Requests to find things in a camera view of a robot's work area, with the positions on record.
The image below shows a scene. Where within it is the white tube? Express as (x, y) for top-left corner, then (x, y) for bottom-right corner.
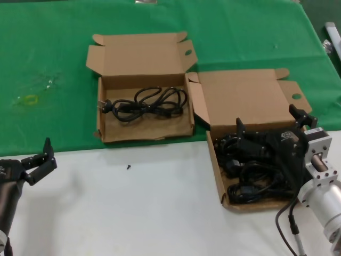
(324, 22), (341, 61)

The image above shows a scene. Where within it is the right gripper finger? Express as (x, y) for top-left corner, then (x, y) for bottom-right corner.
(235, 117), (275, 162)
(288, 104), (319, 132)

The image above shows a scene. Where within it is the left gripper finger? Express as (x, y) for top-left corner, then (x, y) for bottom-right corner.
(26, 154), (58, 187)
(20, 137), (54, 170)

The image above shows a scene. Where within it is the black power cable with plug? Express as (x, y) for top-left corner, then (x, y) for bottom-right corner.
(97, 86), (189, 123)

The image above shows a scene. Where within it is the cardboard box with cables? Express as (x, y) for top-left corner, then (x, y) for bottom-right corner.
(188, 68), (313, 213)

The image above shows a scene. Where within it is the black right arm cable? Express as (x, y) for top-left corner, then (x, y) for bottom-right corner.
(274, 196), (301, 256)

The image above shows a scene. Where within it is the gray cable with black connector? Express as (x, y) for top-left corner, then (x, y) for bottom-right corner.
(287, 205), (306, 256)

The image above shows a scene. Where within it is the cardboard box with round hole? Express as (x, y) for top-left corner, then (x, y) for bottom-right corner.
(85, 31), (198, 145)

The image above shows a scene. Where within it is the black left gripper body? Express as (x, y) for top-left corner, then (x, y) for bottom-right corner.
(0, 159), (27, 188)

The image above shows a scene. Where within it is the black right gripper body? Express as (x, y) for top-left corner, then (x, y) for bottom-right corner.
(266, 128), (312, 193)

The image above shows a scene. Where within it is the yellow rubber band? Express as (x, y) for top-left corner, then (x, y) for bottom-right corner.
(23, 94), (39, 106)

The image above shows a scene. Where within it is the clear plastic scrap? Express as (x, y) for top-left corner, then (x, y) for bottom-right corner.
(42, 76), (61, 90)

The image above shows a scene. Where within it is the green tablecloth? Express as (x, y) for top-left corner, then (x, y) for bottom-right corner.
(0, 0), (341, 157)

